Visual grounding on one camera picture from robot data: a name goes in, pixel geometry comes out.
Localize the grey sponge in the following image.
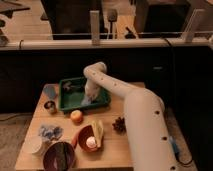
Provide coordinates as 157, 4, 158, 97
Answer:
81, 97, 92, 106

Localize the green plastic tray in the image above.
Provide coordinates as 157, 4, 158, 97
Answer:
58, 77, 111, 113

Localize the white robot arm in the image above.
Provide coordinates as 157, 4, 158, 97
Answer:
83, 62, 179, 171

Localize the orange apple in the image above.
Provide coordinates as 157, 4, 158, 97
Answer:
70, 110, 83, 124

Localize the yellow banana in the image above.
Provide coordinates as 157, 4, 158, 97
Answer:
92, 120, 104, 148

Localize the light blue cup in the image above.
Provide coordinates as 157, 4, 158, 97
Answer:
43, 85, 57, 100

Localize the purple grape bunch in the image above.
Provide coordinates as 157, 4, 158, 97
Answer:
112, 117, 126, 133

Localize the small metal cup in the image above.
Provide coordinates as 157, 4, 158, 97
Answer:
44, 101, 57, 114

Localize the red bowl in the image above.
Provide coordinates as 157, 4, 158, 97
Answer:
71, 125, 101, 152

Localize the white egg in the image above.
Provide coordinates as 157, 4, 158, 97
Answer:
86, 136, 97, 149

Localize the blue crumpled cloth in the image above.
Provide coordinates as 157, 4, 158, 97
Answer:
38, 125, 63, 141

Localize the purple bowl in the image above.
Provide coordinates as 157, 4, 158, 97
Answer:
43, 141, 75, 171

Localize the white railing post left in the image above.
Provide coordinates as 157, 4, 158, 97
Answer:
90, 10, 100, 46

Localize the white railing post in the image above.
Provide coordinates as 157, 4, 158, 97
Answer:
181, 9, 205, 43
90, 10, 100, 46

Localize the white railing post right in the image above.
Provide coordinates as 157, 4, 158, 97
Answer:
181, 9, 205, 43

